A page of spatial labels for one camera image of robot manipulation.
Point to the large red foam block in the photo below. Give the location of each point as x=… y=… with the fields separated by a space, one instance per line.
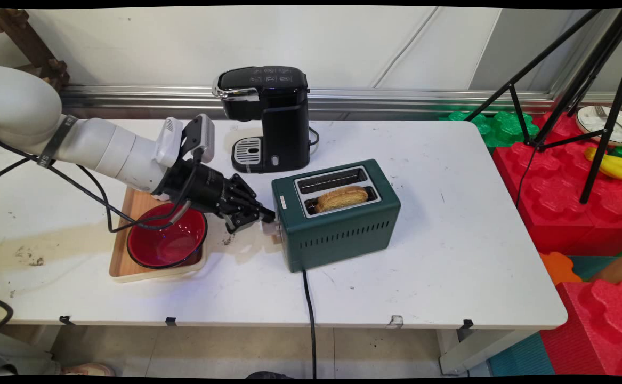
x=561 y=197

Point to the green foam block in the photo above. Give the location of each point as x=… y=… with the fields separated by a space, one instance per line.
x=497 y=125

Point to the orange foam block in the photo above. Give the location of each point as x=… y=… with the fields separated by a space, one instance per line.
x=556 y=266

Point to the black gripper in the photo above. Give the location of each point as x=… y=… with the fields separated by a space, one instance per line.
x=199 y=189

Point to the silver metal wall rail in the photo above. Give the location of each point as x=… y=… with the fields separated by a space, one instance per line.
x=396 y=98

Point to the beige toaster knob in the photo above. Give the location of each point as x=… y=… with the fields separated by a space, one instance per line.
x=277 y=239

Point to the small red foam block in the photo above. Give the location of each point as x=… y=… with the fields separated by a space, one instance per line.
x=598 y=325

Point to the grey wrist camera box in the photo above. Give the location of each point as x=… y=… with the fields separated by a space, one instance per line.
x=204 y=136

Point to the wooden frame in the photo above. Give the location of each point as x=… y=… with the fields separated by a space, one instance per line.
x=28 y=42

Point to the white table leg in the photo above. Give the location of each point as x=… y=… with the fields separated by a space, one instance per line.
x=476 y=349

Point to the white tape piece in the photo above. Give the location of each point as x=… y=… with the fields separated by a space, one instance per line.
x=395 y=320

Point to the toasted bread slice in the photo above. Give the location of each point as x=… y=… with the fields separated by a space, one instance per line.
x=342 y=197

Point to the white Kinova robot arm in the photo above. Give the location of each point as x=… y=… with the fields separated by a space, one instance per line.
x=92 y=144

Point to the white plate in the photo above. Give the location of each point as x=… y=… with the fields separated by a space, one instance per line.
x=590 y=122

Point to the green two-slot toaster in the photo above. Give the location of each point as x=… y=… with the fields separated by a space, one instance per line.
x=337 y=234

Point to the black table edge clip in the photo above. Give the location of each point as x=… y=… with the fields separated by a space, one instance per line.
x=170 y=321
x=467 y=324
x=65 y=320

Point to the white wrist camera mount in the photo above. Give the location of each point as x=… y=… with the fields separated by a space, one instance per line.
x=168 y=141

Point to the teal foam floor mat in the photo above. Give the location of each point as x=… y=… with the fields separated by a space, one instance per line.
x=521 y=357

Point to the black camera tripod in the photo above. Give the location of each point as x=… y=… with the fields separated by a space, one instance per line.
x=593 y=74

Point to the silver fork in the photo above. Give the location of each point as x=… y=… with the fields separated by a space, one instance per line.
x=602 y=112

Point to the beige toaster lever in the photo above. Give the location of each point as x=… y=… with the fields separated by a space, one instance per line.
x=271 y=228

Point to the yellow toy banana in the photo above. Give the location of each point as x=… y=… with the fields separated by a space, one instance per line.
x=617 y=168

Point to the red bowl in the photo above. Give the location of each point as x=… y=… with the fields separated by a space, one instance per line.
x=177 y=245

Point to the wooden serving tray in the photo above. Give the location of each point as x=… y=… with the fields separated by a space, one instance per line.
x=124 y=256

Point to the black coffee machine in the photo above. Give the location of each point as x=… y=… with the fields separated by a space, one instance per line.
x=284 y=122

